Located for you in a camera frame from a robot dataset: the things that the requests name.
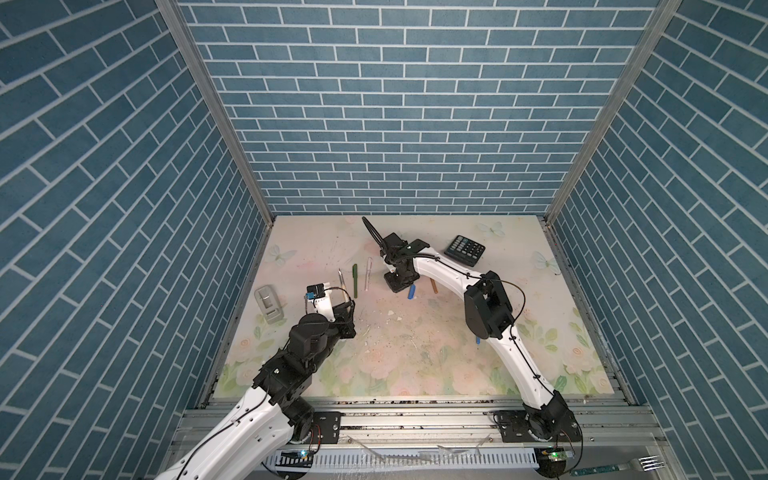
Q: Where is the pink pen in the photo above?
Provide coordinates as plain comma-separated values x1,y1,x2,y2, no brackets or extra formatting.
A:
364,257,373,292

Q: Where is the grey stapler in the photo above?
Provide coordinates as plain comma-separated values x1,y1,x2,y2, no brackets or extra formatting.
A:
254,285,284,324

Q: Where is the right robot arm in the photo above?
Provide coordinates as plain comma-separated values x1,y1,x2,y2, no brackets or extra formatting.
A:
371,232,581,441

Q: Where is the green pen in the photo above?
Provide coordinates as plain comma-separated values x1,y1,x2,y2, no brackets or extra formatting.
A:
351,263,359,299

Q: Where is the black calculator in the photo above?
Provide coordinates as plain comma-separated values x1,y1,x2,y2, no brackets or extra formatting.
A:
444,235,486,267

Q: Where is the metal fork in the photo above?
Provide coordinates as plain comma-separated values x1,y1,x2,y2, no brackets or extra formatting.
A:
570,455,666,477

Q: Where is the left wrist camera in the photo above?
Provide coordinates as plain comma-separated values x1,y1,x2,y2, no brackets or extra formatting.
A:
305,282,335,322

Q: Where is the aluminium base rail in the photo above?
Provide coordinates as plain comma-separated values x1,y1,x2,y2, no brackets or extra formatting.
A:
167,395,679,475

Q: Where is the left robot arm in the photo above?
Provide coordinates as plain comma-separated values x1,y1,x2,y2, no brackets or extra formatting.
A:
158,297,356,479

